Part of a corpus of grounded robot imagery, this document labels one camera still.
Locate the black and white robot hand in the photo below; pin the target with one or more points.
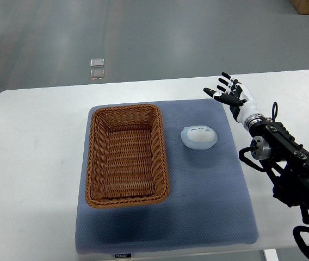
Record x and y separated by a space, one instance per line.
236 95

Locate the blue plush toy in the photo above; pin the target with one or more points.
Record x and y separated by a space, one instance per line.
199 137

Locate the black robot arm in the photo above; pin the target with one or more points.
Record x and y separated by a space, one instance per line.
273 150

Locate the brown wicker basket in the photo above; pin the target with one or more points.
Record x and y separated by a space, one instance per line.
126 163

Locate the blue foam mat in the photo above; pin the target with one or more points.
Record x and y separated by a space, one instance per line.
208 202

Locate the white table leg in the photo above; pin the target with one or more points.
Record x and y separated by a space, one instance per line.
270 255

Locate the lower floor marker plate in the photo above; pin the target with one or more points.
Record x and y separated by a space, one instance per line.
96 74

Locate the floor marker plate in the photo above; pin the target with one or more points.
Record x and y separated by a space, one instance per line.
97 62
96 74

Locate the upper floor marker plate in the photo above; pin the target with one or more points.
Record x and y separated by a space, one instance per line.
97 62

